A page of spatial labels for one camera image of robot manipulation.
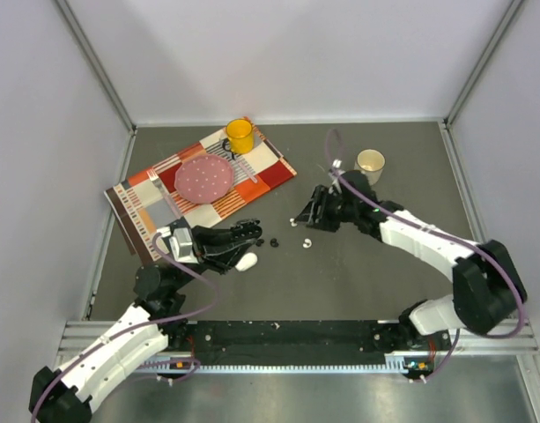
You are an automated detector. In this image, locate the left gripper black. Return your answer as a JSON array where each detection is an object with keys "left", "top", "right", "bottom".
[{"left": 170, "top": 225, "right": 257, "bottom": 292}]

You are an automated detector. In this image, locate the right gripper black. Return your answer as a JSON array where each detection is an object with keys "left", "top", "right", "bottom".
[{"left": 295, "top": 185, "right": 359, "bottom": 233}]

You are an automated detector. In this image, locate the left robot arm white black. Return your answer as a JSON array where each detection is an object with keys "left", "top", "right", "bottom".
[{"left": 28, "top": 219, "right": 263, "bottom": 422}]

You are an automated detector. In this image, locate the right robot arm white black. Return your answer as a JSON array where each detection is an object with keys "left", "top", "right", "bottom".
[{"left": 294, "top": 170, "right": 528, "bottom": 349}]

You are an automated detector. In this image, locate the white earbud charging case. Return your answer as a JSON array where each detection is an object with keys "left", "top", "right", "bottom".
[{"left": 234, "top": 252, "right": 258, "bottom": 272}]

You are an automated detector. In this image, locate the pink dotted plate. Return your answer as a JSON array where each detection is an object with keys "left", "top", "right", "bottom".
[{"left": 174, "top": 154, "right": 234, "bottom": 204}]

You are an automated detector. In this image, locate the cream enamel mug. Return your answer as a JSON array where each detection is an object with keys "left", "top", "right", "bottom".
[{"left": 354, "top": 149, "right": 386, "bottom": 186}]

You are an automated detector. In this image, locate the patterned orange placemat cloth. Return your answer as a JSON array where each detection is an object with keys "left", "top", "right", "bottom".
[{"left": 105, "top": 125, "right": 297, "bottom": 263}]

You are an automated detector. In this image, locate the yellow mug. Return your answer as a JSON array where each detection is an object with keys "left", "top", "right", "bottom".
[{"left": 222, "top": 118, "right": 255, "bottom": 154}]

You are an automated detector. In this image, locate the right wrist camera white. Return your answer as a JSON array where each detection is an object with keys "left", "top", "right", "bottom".
[{"left": 329, "top": 159, "right": 344, "bottom": 194}]

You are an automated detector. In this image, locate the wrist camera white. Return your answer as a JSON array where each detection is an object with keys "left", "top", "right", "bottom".
[
  {"left": 156, "top": 226, "right": 198, "bottom": 264},
  {"left": 329, "top": 159, "right": 344, "bottom": 194}
]

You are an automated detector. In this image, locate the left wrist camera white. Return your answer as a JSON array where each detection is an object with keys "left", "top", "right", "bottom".
[{"left": 156, "top": 226, "right": 198, "bottom": 264}]

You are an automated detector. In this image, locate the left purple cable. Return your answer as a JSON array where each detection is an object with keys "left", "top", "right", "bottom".
[{"left": 29, "top": 233, "right": 220, "bottom": 423}]

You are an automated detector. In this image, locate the purple cable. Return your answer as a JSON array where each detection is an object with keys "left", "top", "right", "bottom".
[
  {"left": 29, "top": 233, "right": 220, "bottom": 423},
  {"left": 324, "top": 128, "right": 529, "bottom": 384}
]

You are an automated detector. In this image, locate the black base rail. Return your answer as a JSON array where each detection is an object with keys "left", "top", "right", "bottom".
[{"left": 186, "top": 320, "right": 409, "bottom": 366}]

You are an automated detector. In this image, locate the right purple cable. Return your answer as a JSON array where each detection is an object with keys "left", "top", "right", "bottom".
[{"left": 324, "top": 128, "right": 529, "bottom": 384}]

